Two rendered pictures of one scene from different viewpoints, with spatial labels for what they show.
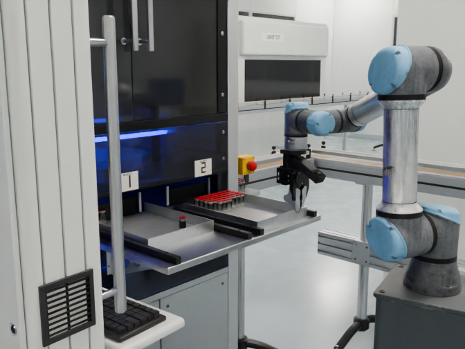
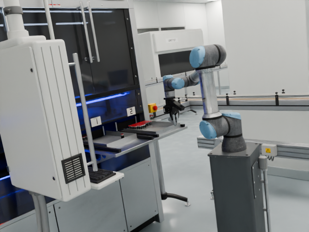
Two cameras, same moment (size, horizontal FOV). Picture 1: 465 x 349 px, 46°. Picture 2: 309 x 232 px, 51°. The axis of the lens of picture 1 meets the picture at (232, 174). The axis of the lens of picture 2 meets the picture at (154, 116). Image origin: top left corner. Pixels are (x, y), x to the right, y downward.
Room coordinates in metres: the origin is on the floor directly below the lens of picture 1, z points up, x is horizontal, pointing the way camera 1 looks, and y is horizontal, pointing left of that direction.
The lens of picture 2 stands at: (-0.50, -0.17, 1.41)
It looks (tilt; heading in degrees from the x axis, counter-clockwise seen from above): 10 degrees down; 2
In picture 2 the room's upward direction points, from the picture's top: 8 degrees counter-clockwise
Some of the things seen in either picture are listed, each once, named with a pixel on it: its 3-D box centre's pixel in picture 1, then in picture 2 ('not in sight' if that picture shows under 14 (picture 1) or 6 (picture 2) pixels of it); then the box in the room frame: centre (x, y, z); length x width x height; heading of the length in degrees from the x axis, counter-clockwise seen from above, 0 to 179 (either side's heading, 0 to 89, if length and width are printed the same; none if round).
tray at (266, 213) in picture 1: (244, 209); (151, 127); (1.85, -0.04, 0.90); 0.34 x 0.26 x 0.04; 47
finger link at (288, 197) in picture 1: (290, 199); (171, 119); (1.79, -0.19, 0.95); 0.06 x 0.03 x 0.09; 47
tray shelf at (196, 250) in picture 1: (201, 225); (131, 136); (1.76, 0.10, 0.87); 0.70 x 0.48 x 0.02; 137
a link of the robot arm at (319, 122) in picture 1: (320, 122); (178, 83); (1.72, -0.27, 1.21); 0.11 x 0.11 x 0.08; 28
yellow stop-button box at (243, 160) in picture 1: (242, 164); (151, 107); (2.19, -0.04, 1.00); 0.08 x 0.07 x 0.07; 47
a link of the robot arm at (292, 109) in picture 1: (297, 119); (168, 83); (1.79, -0.21, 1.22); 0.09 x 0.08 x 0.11; 28
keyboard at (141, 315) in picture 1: (88, 302); (83, 172); (1.27, 0.35, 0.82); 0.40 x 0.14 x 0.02; 52
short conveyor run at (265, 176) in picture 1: (261, 168); (162, 109); (2.50, -0.13, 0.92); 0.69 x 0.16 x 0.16; 137
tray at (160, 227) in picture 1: (146, 224); (106, 139); (1.68, 0.27, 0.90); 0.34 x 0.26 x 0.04; 47
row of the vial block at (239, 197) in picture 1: (226, 203); (143, 126); (1.91, 0.02, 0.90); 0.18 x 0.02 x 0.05; 137
